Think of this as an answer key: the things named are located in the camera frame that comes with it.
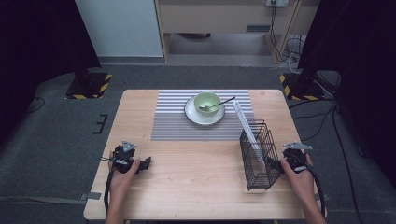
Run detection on metal spoon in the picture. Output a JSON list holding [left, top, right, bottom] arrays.
[[199, 95, 236, 112]]

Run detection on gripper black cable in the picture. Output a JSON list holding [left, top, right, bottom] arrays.
[[103, 167, 117, 216], [306, 166, 327, 218]]

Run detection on hanging black cables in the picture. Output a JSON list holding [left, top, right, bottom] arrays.
[[269, 0, 307, 73]]

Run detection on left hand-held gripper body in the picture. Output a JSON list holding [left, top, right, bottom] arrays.
[[110, 139, 141, 175]]

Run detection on grey white striped placemat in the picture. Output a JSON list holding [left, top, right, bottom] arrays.
[[151, 89, 256, 142]]

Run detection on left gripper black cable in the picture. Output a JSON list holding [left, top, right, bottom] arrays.
[[103, 167, 117, 216]]

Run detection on black stand base hazard stripes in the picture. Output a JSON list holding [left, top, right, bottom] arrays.
[[278, 73, 326, 101], [65, 72, 113, 101]]

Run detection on black curtain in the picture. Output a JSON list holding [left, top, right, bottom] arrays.
[[297, 0, 396, 188], [0, 0, 102, 147]]

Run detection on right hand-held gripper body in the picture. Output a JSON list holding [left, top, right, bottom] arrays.
[[281, 141, 314, 174]]

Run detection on wooden desk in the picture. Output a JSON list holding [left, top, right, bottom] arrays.
[[154, 0, 321, 64]]

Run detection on green bowl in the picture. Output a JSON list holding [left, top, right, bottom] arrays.
[[193, 91, 222, 118]]

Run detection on thin black floor cable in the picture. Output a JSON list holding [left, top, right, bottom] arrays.
[[26, 96, 46, 115]]

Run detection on black wire basket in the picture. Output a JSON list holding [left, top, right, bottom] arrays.
[[238, 119, 281, 191]]

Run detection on person's left hand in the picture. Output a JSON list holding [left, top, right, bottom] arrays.
[[107, 152, 141, 198]]

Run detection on long black floor cables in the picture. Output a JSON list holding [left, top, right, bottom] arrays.
[[288, 97, 366, 224]]

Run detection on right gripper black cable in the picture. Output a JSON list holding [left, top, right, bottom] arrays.
[[306, 166, 327, 218]]

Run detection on white plate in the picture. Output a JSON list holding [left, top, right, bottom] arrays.
[[184, 95, 226, 126]]

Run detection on person's right hand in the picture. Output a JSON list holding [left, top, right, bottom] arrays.
[[279, 153, 316, 204]]

